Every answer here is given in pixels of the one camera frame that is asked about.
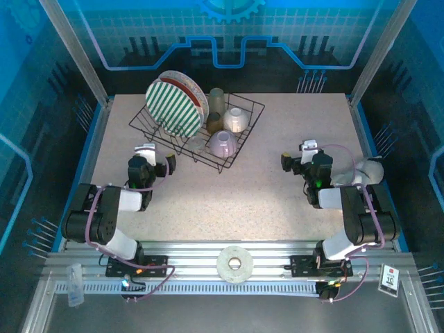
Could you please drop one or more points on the clear plastic bag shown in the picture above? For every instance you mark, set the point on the clear plastic bag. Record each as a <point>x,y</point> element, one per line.
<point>74,284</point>

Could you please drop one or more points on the aluminium side rail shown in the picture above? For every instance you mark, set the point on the aluminium side rail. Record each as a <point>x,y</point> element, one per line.
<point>88,166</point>
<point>363,138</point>

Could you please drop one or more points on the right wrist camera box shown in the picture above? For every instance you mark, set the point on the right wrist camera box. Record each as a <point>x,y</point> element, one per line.
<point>308,149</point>

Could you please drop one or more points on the black power connector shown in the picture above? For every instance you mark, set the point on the black power connector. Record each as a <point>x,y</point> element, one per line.
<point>133,295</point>
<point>326,293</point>

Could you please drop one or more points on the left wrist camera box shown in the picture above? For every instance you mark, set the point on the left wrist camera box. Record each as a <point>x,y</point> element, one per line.
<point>147,154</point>

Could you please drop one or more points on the aluminium frame post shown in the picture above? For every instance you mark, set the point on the aluminium frame post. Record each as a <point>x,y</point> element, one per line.
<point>381,48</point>
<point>76,48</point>

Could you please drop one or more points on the brown cup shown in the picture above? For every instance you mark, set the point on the brown cup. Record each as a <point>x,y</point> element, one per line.
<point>214,123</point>

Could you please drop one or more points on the aluminium base beam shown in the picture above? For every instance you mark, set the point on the aluminium base beam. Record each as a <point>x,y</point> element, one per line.
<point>194,256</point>

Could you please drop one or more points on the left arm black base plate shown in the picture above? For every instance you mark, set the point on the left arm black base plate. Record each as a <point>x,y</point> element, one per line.
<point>156,265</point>

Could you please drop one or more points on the white label card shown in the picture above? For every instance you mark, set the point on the white label card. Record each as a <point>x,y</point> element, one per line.
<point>389,279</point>

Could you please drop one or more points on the white bowl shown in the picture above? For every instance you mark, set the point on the white bowl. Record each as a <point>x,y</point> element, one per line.
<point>236,119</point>

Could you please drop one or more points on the tall translucent green cup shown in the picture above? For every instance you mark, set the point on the tall translucent green cup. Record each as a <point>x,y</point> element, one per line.
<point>216,100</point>

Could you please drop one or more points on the colourful squiggle pattern plate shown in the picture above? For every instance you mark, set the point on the colourful squiggle pattern plate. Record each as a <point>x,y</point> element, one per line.
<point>190,83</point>

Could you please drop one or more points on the white tape roll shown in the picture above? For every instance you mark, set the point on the white tape roll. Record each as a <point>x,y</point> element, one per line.
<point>225,274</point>

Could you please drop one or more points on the purple bowl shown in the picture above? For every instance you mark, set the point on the purple bowl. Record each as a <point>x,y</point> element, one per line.
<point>223,144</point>

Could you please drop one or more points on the green striped plate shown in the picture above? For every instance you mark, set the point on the green striped plate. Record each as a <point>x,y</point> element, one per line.
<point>170,107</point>

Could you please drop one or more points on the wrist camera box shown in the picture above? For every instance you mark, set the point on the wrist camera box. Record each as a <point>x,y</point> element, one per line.
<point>308,149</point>
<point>147,154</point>

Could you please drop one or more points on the small clear glass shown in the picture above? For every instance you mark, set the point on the small clear glass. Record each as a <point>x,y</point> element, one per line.
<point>196,145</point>

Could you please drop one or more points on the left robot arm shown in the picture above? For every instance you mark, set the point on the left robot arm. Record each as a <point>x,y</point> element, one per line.
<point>104,215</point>

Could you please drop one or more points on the white plush toy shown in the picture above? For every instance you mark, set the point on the white plush toy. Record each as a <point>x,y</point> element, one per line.
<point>371,171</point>

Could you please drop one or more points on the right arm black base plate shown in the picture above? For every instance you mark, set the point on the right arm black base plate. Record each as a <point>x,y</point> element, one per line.
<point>301,266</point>

